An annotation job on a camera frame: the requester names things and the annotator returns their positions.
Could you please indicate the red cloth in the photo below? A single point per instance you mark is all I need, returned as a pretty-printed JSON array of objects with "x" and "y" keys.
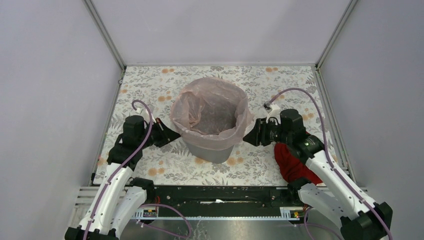
[{"x": 291, "y": 165}]

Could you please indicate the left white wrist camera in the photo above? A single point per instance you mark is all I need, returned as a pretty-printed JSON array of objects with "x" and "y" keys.
[{"x": 142, "y": 111}]

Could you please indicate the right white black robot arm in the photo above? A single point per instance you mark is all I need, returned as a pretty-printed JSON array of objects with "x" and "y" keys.
[{"x": 351, "y": 209}]

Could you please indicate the grey plastic trash bin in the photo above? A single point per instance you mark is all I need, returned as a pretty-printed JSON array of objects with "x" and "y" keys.
[{"x": 211, "y": 156}]

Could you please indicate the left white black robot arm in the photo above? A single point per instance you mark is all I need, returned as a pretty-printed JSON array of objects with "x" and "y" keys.
[{"x": 119, "y": 195}]

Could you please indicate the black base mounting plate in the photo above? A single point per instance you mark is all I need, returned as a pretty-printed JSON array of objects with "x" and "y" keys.
[{"x": 198, "y": 198}]

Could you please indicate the pink plastic trash bag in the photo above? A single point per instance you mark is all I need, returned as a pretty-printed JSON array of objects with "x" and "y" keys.
[{"x": 211, "y": 113}]

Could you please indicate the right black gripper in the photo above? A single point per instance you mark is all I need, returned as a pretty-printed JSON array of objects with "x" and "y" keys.
[{"x": 258, "y": 134}]

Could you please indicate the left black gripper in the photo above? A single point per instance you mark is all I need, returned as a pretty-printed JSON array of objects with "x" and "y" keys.
[{"x": 166, "y": 135}]

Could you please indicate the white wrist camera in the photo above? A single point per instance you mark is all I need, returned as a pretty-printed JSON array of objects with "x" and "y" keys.
[
  {"x": 142, "y": 111},
  {"x": 273, "y": 113}
]

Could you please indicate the grey slotted cable duct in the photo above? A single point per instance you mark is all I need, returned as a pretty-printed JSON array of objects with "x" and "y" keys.
[{"x": 266, "y": 214}]

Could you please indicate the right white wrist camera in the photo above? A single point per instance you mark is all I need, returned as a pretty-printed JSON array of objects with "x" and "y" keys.
[{"x": 273, "y": 113}]

